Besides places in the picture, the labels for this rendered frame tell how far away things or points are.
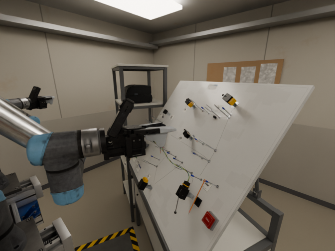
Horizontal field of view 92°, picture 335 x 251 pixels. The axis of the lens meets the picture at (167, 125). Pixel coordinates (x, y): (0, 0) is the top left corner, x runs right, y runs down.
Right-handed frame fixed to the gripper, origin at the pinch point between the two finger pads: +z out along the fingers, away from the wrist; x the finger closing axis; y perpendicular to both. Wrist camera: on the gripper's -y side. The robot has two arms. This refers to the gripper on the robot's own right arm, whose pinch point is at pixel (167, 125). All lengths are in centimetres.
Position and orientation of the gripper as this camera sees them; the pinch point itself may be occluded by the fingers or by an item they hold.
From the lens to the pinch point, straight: 51.1
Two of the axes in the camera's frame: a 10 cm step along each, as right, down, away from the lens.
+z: 9.2, -1.1, 3.7
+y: 0.5, 9.9, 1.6
